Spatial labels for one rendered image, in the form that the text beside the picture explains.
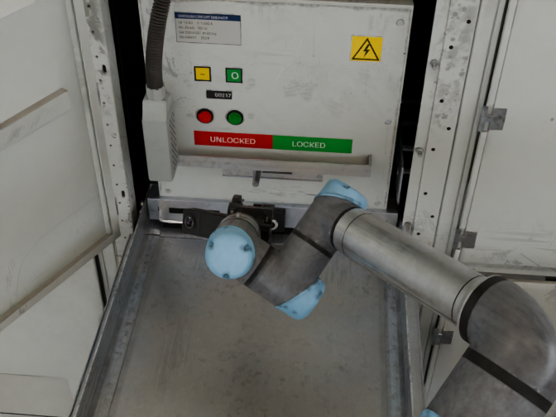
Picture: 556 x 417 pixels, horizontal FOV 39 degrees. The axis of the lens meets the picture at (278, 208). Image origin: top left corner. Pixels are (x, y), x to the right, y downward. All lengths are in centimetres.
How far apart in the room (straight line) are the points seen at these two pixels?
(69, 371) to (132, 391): 69
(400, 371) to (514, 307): 54
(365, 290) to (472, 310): 64
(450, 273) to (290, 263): 27
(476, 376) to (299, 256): 37
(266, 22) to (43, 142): 47
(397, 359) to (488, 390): 57
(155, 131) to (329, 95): 34
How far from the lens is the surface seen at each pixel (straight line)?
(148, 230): 174
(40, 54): 144
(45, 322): 200
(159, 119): 145
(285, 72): 149
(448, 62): 143
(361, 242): 113
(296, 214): 168
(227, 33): 146
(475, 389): 95
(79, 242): 170
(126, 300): 160
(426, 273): 105
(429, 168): 156
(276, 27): 145
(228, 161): 157
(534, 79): 145
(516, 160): 155
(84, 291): 188
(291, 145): 158
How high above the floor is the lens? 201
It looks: 41 degrees down
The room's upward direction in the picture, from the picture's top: 1 degrees clockwise
